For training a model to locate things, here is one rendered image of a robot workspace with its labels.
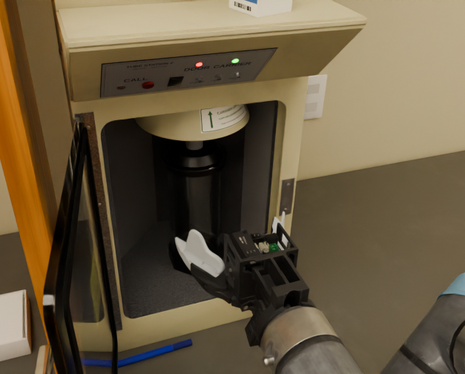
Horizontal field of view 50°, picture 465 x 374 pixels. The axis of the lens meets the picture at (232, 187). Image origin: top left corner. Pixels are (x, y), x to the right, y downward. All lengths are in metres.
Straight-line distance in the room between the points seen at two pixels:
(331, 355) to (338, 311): 0.51
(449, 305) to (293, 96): 0.35
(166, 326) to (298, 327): 0.43
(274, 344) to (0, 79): 0.36
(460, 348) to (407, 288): 0.58
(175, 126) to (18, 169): 0.24
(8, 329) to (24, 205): 0.39
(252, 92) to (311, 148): 0.68
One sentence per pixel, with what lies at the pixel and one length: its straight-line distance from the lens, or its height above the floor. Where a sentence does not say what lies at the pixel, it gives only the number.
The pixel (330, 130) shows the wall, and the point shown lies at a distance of 1.36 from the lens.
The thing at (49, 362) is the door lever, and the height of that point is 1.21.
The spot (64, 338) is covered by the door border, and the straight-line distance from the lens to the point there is 0.42.
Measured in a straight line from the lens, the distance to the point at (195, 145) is 0.81.
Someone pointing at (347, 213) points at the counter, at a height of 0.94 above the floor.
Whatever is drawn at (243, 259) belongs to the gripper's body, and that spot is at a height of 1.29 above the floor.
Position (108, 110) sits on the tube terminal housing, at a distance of 0.65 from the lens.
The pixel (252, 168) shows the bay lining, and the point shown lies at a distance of 0.87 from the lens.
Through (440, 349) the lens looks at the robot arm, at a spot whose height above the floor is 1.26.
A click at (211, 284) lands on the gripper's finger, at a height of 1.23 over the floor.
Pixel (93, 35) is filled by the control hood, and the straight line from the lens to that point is 0.50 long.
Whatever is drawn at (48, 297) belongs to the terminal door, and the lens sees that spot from 0.39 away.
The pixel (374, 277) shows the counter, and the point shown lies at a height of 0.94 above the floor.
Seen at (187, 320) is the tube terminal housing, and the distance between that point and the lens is 0.91.
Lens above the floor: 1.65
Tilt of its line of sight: 33 degrees down
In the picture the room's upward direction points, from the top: 2 degrees clockwise
